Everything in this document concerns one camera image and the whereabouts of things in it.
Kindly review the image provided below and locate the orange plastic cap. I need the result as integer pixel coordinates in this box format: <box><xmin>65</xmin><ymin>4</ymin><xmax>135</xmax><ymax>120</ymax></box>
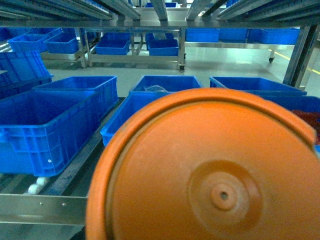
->
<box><xmin>85</xmin><ymin>88</ymin><xmax>320</xmax><ymax>240</ymax></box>

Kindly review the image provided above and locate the red parts pile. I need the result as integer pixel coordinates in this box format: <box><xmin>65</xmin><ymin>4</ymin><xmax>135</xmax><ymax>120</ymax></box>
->
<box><xmin>292</xmin><ymin>109</ymin><xmax>320</xmax><ymax>145</ymax></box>

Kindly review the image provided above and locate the blue bin front middle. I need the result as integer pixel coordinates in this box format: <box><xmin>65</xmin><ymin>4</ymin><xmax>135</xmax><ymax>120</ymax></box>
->
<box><xmin>100</xmin><ymin>92</ymin><xmax>178</xmax><ymax>159</ymax></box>

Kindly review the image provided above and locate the blue bin rear middle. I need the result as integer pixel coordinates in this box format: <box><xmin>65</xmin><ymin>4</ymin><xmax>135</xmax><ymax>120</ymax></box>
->
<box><xmin>129</xmin><ymin>75</ymin><xmax>203</xmax><ymax>97</ymax></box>

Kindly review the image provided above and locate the blue bin rear left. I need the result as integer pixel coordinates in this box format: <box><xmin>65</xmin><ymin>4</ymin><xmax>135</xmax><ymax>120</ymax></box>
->
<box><xmin>33</xmin><ymin>75</ymin><xmax>119</xmax><ymax>120</ymax></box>

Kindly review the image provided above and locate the blue bin rear right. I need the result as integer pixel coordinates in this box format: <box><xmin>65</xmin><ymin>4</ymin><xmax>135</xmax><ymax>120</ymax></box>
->
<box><xmin>209</xmin><ymin>76</ymin><xmax>307</xmax><ymax>96</ymax></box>

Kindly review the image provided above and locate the far steel rack on casters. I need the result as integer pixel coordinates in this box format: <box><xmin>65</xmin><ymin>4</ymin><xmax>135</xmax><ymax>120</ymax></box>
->
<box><xmin>41</xmin><ymin>28</ymin><xmax>300</xmax><ymax>72</ymax></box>

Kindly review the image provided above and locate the blue bin lower left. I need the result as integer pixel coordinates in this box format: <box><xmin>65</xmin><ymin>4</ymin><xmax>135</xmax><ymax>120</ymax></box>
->
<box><xmin>0</xmin><ymin>90</ymin><xmax>100</xmax><ymax>177</ymax></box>

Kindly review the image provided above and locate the stainless steel flow rack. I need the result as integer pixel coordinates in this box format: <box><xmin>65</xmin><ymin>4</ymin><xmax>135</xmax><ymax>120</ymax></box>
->
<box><xmin>0</xmin><ymin>0</ymin><xmax>320</xmax><ymax>226</ymax></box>

